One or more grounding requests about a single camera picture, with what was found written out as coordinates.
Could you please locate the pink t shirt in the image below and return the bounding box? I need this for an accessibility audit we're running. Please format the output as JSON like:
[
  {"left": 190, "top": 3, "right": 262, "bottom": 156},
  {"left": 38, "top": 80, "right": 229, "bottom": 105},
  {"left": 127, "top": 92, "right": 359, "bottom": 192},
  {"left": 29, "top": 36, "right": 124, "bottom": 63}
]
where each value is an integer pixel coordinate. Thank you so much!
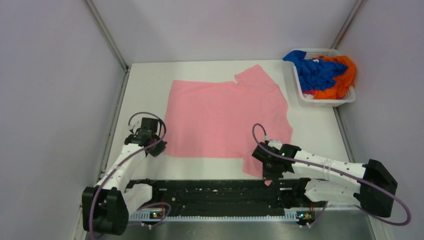
[{"left": 164, "top": 65, "right": 293, "bottom": 177}]

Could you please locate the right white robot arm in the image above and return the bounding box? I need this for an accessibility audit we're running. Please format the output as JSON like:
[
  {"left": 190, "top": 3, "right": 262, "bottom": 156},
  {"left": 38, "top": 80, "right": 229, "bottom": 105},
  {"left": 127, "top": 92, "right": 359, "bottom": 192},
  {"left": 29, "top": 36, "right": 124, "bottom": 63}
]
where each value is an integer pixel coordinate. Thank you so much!
[{"left": 251, "top": 140, "right": 398, "bottom": 218}]

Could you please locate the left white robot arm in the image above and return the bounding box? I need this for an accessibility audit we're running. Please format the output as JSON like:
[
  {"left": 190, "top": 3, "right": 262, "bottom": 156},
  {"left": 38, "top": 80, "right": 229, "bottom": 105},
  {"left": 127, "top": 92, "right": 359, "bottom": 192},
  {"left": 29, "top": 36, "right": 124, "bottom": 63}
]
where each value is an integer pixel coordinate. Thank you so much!
[{"left": 81, "top": 112, "right": 167, "bottom": 237}]

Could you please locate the white plastic laundry basket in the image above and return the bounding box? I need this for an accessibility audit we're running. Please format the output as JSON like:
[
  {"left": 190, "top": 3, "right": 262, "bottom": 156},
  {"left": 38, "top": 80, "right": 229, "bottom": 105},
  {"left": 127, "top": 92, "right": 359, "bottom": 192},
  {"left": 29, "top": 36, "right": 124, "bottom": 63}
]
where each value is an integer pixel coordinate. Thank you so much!
[{"left": 287, "top": 48, "right": 357, "bottom": 107}]

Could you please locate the blue t shirt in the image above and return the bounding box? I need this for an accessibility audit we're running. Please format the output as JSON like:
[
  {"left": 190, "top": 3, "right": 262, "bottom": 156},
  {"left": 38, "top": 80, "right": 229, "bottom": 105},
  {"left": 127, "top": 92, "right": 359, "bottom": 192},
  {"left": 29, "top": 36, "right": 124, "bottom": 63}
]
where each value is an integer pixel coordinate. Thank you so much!
[{"left": 282, "top": 50, "right": 348, "bottom": 92}]

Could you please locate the orange t shirt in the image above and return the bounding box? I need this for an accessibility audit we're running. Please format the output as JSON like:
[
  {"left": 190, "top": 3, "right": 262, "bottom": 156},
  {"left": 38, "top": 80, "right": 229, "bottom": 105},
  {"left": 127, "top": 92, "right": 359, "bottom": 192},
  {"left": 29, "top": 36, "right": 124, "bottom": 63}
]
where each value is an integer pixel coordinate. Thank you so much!
[{"left": 313, "top": 55, "right": 357, "bottom": 100}]

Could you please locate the white toothed cable duct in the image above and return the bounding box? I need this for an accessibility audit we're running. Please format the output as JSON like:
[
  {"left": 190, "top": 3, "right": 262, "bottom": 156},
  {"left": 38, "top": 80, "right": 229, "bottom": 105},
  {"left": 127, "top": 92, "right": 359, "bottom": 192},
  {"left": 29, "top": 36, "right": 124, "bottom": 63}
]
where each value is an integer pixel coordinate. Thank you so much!
[{"left": 129, "top": 210, "right": 299, "bottom": 223}]

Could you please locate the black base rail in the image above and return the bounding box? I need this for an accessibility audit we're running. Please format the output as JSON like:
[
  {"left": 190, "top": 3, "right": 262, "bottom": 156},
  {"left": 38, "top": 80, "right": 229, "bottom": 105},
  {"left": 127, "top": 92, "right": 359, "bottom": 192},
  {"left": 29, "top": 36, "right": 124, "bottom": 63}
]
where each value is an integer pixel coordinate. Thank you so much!
[{"left": 126, "top": 179, "right": 324, "bottom": 219}]

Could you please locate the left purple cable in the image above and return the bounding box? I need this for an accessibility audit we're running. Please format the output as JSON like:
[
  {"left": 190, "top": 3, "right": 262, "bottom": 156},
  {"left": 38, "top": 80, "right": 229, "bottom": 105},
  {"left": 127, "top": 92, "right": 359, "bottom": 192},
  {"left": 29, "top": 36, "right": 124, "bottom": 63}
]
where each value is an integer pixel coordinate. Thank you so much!
[{"left": 89, "top": 111, "right": 172, "bottom": 240}]

